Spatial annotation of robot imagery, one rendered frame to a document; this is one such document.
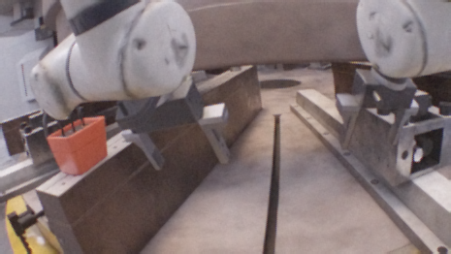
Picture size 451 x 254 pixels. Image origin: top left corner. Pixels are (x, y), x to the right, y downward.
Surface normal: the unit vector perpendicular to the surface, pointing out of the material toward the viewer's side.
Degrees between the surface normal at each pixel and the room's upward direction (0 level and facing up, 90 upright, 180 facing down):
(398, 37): 95
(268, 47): 90
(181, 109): 113
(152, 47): 95
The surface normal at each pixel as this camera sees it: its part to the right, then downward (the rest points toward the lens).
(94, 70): -0.43, 0.64
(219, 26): -0.19, 0.31
